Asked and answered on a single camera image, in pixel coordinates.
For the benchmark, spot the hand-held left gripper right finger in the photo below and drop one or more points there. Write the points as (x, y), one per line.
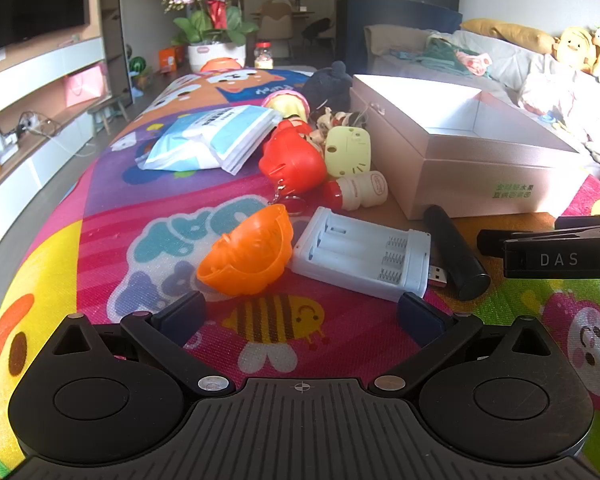
(421, 317)

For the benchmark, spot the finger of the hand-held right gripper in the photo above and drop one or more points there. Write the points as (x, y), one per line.
(590, 224)
(540, 259)

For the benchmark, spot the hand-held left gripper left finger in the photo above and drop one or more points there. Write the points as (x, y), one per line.
(180, 316)

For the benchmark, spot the black cylinder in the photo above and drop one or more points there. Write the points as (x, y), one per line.
(455, 250)

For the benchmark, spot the orange plastic pumpkin shell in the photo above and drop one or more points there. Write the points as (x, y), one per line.
(250, 265)

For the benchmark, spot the white battery charger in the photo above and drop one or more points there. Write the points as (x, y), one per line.
(330, 260)

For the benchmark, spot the pink cardboard box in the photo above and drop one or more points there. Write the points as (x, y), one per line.
(455, 170)

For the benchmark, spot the white bottle with red cap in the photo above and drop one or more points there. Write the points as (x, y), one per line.
(360, 190)

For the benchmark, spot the blue white tissue packet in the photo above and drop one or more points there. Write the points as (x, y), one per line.
(205, 140)

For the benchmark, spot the yellow cat-shaped toy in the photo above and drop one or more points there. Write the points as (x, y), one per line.
(347, 152)

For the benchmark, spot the yellow pink toy cup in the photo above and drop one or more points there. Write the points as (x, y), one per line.
(287, 105)

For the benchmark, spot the black plush toy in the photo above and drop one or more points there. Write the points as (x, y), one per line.
(330, 85)

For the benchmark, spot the colourful cartoon play mat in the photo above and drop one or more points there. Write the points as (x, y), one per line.
(130, 220)

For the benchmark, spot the white pink clothes pile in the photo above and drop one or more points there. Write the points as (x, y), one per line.
(555, 95)

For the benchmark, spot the yellow duck plush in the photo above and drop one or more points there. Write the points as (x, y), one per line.
(575, 50)

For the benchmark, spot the grey sofa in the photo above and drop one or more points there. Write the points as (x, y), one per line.
(505, 65)

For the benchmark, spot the pink cloth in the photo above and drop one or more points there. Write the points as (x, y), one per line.
(475, 62)

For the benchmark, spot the yellow pillow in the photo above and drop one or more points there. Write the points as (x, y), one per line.
(510, 35)

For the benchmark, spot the wooden stool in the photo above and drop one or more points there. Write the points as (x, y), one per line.
(107, 105)

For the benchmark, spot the green pink clothes pile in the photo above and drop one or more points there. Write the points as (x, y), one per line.
(440, 55)

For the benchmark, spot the pink paper bag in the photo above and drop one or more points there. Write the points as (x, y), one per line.
(82, 87)

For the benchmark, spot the watermelon ball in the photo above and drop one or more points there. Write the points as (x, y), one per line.
(136, 65)

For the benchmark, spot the orange pumpkin bucket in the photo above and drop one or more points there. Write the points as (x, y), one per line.
(221, 64)

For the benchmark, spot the orange carton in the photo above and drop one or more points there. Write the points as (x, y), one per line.
(170, 59)

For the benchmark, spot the pink orchid in white pot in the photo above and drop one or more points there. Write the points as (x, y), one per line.
(215, 55)

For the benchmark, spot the white wooden television cabinet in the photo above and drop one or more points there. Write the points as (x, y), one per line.
(40, 85)

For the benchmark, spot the clear jar with red lid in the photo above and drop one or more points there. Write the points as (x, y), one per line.
(263, 57)

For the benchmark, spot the dark blue cabinet with tank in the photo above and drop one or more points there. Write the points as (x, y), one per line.
(395, 25)

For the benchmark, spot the black chair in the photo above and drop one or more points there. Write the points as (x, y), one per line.
(317, 30)

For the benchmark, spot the beige dining chair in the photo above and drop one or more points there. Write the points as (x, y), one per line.
(275, 25)

